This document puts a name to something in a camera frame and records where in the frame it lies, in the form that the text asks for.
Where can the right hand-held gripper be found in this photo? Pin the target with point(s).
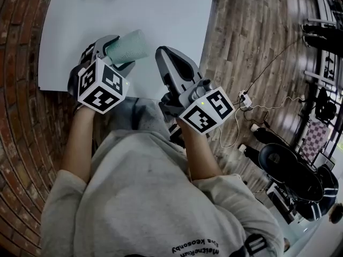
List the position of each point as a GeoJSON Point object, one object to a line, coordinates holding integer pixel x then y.
{"type": "Point", "coordinates": [206, 111]}

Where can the translucent green cup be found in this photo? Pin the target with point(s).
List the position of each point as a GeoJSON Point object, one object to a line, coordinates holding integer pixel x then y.
{"type": "Point", "coordinates": [128, 48]}

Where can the black backpack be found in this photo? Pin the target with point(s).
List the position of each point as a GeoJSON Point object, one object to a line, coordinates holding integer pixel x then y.
{"type": "Point", "coordinates": [325, 107]}

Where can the grey sweatshirt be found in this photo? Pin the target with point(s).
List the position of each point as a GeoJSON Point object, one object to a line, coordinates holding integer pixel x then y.
{"type": "Point", "coordinates": [150, 202]}

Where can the purple checkered cloth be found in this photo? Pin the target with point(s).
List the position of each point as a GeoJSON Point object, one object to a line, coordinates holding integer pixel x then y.
{"type": "Point", "coordinates": [316, 140]}

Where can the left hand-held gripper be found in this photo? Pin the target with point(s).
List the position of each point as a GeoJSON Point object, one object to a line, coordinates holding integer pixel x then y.
{"type": "Point", "coordinates": [99, 90]}

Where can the person's right forearm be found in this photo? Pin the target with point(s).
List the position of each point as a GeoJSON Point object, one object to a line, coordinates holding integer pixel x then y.
{"type": "Point", "coordinates": [198, 154]}

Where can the black lounge chair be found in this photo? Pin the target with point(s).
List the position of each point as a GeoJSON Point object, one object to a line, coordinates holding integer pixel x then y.
{"type": "Point", "coordinates": [294, 175]}

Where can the person's left forearm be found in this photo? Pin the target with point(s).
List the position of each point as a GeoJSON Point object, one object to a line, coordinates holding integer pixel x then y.
{"type": "Point", "coordinates": [77, 143]}

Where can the white power strip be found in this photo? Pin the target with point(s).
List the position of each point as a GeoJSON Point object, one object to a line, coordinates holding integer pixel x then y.
{"type": "Point", "coordinates": [246, 98]}

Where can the grey shorts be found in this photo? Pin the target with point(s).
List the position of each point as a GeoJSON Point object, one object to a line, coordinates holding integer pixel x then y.
{"type": "Point", "coordinates": [147, 116]}

